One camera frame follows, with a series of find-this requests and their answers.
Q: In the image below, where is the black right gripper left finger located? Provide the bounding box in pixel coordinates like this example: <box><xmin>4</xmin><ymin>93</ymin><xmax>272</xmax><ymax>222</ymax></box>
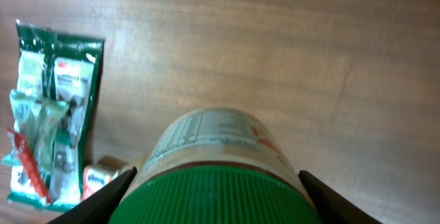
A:
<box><xmin>48</xmin><ymin>167</ymin><xmax>138</xmax><ymax>224</ymax></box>

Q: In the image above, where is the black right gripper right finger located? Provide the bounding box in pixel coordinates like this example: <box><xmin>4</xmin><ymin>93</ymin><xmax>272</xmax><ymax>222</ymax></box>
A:
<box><xmin>298</xmin><ymin>170</ymin><xmax>381</xmax><ymax>224</ymax></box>

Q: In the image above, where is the orange tissue pack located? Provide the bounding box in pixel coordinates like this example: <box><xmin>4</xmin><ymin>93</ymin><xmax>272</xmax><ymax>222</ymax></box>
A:
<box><xmin>81</xmin><ymin>164</ymin><xmax>118</xmax><ymax>201</ymax></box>

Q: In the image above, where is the green lid jar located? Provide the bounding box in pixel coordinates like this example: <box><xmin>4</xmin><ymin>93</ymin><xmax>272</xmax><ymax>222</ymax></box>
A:
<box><xmin>109</xmin><ymin>108</ymin><xmax>320</xmax><ymax>223</ymax></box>

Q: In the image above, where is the green glove package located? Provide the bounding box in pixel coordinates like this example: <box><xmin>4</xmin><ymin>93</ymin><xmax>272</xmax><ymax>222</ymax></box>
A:
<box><xmin>1</xmin><ymin>22</ymin><xmax>105</xmax><ymax>212</ymax></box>

